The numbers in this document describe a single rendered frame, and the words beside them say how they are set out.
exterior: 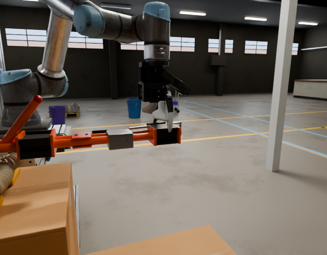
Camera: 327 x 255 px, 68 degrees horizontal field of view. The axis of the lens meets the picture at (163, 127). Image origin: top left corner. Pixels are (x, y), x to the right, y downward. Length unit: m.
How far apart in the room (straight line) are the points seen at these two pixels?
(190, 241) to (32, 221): 0.72
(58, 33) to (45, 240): 0.79
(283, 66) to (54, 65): 2.67
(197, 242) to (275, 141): 2.41
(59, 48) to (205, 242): 1.03
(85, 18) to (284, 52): 2.83
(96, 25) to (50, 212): 0.46
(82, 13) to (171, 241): 0.93
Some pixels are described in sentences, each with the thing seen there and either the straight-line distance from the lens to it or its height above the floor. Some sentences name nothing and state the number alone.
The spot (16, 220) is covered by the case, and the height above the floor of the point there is 0.94.
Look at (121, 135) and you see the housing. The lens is 0.69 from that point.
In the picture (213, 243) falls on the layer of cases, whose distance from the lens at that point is 1.17.
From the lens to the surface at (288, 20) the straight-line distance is 3.34.
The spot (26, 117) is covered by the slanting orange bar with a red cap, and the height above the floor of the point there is 1.15.
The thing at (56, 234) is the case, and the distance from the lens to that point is 0.59.
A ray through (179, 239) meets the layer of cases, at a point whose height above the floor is 0.54.
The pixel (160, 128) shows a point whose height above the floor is 1.10.
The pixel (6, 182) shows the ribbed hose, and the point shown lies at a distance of 0.66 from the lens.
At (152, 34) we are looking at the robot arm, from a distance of 0.71.
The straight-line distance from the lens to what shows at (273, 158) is 3.45.
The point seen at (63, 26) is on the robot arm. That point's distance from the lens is 1.11.
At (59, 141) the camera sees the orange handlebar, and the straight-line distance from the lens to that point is 0.68.
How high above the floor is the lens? 1.25
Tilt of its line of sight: 13 degrees down
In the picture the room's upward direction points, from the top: straight up
